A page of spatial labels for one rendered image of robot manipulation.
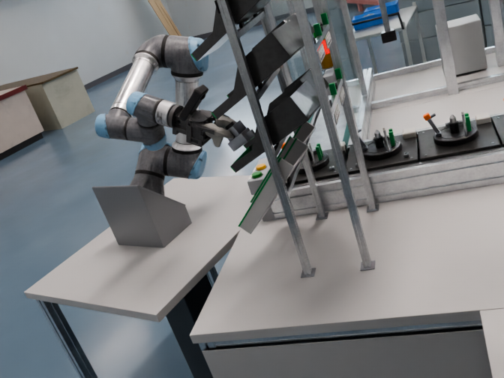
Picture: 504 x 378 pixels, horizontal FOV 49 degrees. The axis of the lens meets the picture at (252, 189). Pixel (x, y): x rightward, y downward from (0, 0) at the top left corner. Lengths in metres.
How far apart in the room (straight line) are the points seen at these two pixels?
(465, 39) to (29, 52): 11.13
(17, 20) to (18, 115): 3.83
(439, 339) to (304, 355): 0.34
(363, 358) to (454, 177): 0.67
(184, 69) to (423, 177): 0.89
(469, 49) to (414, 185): 1.24
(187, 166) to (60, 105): 8.10
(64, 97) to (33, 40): 3.27
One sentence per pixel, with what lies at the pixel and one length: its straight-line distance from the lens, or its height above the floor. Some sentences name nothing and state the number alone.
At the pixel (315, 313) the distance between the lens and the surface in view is 1.43.
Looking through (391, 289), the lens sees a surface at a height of 0.86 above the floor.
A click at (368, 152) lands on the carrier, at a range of 1.92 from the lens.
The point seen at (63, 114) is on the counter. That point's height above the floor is 0.21.
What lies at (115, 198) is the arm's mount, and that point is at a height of 1.07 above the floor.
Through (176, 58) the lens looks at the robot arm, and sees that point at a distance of 1.98.
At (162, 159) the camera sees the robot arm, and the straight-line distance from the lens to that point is 2.12.
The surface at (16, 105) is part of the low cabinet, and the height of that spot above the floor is 0.66.
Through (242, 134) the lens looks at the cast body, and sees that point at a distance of 1.52.
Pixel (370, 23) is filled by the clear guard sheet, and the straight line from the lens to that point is 3.18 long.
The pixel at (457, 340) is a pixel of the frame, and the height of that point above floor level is 0.77.
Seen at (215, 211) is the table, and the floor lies 0.86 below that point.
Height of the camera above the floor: 1.71
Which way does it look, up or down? 22 degrees down
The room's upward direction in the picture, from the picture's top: 19 degrees counter-clockwise
